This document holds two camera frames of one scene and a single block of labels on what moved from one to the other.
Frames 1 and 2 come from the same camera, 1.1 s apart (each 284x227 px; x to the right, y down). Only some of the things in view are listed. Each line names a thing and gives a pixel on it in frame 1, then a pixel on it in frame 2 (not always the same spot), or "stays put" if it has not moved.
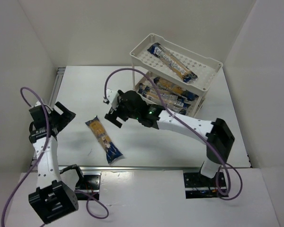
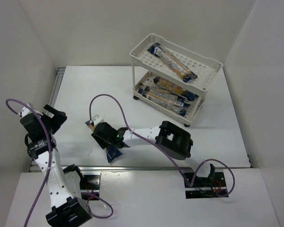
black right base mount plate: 197,186 stays put
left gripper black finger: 64,110 to 50,109
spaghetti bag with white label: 186,74 stays put
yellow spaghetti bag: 111,151 stays put
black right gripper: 117,113 to 100,136
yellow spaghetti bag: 171,86 stays put
